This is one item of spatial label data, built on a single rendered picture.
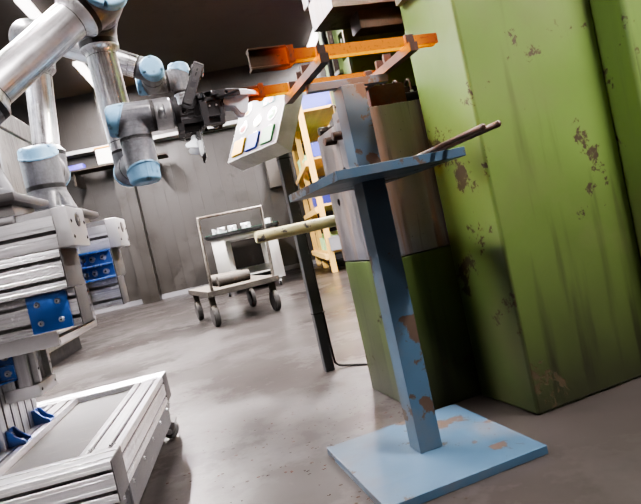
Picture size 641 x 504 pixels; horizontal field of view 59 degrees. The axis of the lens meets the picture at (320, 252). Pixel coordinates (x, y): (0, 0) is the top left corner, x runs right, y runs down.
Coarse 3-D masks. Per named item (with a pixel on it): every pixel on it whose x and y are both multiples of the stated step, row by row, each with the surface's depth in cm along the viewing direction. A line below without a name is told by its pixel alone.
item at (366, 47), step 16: (256, 48) 115; (272, 48) 116; (288, 48) 116; (304, 48) 118; (336, 48) 120; (352, 48) 121; (368, 48) 123; (384, 48) 124; (400, 48) 126; (256, 64) 115; (272, 64) 117; (288, 64) 117
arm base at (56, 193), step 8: (40, 184) 171; (48, 184) 172; (56, 184) 174; (64, 184) 177; (32, 192) 172; (40, 192) 171; (48, 192) 172; (56, 192) 173; (64, 192) 176; (48, 200) 171; (56, 200) 172; (64, 200) 174; (72, 200) 178; (48, 208) 170
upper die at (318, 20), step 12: (312, 0) 190; (324, 0) 181; (336, 0) 177; (348, 0) 178; (360, 0) 179; (372, 0) 181; (384, 0) 182; (312, 12) 193; (324, 12) 183; (336, 12) 181; (348, 12) 184; (312, 24) 195; (324, 24) 190; (336, 24) 192; (348, 24) 195
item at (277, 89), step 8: (360, 72) 148; (320, 80) 144; (328, 80) 145; (240, 88) 139; (248, 88) 139; (256, 88) 140; (264, 88) 140; (272, 88) 141; (280, 88) 141; (288, 88) 142; (248, 96) 139; (256, 96) 140; (264, 96) 140
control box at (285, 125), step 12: (276, 96) 227; (300, 96) 227; (252, 108) 240; (264, 108) 231; (276, 108) 223; (288, 108) 221; (240, 120) 244; (252, 120) 236; (264, 120) 228; (276, 120) 220; (288, 120) 221; (240, 132) 240; (252, 132) 232; (276, 132) 217; (288, 132) 220; (264, 144) 221; (276, 144) 216; (288, 144) 219; (240, 156) 233; (252, 156) 230; (264, 156) 228; (276, 156) 226; (240, 168) 242
